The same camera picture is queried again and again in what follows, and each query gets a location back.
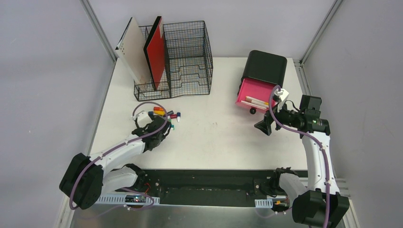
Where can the black mounting base plate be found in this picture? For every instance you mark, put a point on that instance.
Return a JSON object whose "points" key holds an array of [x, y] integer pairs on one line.
{"points": [[223, 188]]}

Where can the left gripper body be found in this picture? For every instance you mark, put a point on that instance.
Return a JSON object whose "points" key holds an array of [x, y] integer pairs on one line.
{"points": [[160, 129]]}

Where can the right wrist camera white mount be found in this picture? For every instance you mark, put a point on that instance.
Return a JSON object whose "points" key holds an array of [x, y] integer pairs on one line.
{"points": [[280, 96]]}

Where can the black pink drawer unit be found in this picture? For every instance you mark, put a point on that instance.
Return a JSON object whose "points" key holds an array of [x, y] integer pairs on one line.
{"points": [[261, 73]]}

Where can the brown cap white marker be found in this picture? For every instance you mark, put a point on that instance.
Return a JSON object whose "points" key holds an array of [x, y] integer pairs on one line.
{"points": [[248, 97]]}

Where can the red A4 folder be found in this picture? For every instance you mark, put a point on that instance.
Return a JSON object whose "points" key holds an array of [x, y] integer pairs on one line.
{"points": [[154, 51]]}

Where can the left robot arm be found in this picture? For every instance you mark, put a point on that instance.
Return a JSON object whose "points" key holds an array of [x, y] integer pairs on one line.
{"points": [[88, 177]]}

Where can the black wire mesh desk organizer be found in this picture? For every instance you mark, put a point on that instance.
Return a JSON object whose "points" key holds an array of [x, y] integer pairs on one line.
{"points": [[189, 63]]}

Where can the white A4 folder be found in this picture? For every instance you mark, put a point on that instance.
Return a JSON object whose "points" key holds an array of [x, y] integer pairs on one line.
{"points": [[130, 50]]}

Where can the yellow highlighter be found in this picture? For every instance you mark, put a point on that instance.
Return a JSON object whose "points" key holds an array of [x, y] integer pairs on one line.
{"points": [[159, 112]]}

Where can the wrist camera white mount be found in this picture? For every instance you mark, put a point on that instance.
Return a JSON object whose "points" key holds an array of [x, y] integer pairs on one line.
{"points": [[142, 119], [280, 96]]}

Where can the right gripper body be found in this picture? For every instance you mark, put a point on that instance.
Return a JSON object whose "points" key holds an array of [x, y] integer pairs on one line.
{"points": [[287, 117]]}

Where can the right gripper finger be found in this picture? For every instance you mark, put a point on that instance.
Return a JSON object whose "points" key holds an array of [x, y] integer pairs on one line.
{"points": [[264, 127], [268, 117]]}

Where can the yellow cap white marker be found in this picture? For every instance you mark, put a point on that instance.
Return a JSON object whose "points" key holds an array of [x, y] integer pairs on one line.
{"points": [[258, 102]]}

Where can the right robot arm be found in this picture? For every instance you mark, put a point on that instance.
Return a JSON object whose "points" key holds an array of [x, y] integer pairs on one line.
{"points": [[320, 203]]}

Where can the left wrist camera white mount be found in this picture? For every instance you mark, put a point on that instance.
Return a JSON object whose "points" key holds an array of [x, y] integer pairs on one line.
{"points": [[142, 119]]}

